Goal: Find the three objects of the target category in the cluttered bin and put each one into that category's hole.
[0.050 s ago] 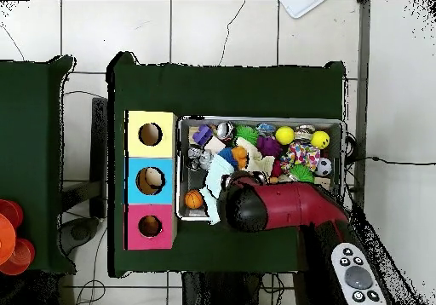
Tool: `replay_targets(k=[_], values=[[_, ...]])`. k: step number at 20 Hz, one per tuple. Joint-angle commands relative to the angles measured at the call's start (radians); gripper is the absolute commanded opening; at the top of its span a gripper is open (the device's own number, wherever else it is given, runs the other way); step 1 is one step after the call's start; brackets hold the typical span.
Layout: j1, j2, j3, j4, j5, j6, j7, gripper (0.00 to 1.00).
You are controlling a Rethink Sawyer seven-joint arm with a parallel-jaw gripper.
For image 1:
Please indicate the mint green cloth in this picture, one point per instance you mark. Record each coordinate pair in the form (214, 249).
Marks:
(216, 179)

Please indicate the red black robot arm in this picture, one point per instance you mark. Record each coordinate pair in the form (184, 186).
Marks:
(289, 206)

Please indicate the silver mesh bin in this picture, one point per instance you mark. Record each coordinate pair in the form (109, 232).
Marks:
(194, 182)

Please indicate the wooden box with three holes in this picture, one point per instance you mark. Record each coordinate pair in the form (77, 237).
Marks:
(165, 138)

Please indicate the blue spiky ball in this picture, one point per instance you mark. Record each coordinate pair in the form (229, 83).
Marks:
(227, 155)

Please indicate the wooden cube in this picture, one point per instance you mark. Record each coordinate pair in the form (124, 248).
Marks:
(214, 145)

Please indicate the green spiky ball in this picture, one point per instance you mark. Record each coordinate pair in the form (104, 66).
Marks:
(246, 134)
(301, 173)

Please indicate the cream knitted cloth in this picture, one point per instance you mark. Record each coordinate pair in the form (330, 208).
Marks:
(255, 155)

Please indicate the orange basketball toy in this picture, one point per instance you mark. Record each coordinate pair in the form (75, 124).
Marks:
(194, 199)

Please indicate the purple rubber toy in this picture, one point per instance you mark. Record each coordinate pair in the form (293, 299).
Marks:
(269, 146)

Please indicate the dark green table cloth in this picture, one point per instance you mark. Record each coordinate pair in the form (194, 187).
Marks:
(221, 93)

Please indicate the yellow ball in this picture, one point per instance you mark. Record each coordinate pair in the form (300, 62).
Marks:
(284, 135)
(320, 139)

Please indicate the polka dot cloth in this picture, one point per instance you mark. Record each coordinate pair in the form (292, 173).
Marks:
(299, 155)

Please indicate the white tray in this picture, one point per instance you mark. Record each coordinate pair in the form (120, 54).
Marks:
(299, 6)

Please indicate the green covered side table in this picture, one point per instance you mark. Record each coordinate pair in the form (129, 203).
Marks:
(30, 131)

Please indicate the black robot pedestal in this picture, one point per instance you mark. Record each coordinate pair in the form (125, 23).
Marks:
(218, 291)

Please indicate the grey metal rail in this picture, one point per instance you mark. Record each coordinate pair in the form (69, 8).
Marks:
(362, 46)

